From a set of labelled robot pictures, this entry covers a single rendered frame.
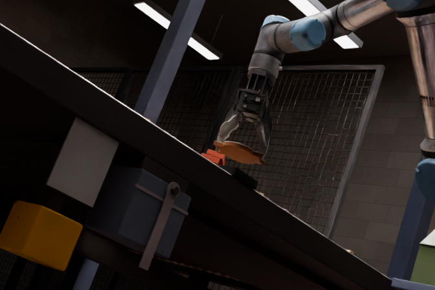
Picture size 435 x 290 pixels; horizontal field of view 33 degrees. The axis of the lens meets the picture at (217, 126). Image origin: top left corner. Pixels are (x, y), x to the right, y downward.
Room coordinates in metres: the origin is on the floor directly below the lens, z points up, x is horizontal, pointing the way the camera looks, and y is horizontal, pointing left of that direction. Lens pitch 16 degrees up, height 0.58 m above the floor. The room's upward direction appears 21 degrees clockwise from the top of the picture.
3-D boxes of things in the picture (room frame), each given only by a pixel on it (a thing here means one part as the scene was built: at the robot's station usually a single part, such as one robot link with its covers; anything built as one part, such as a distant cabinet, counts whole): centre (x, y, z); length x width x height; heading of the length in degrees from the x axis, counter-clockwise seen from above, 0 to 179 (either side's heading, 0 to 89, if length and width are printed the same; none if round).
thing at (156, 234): (1.34, 0.08, 0.77); 0.14 x 0.11 x 0.18; 133
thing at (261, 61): (1.73, -0.06, 1.27); 0.08 x 0.08 x 0.05
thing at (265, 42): (1.72, -0.06, 1.35); 0.09 x 0.08 x 0.11; 32
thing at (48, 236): (1.21, 0.20, 0.74); 0.09 x 0.08 x 0.24; 133
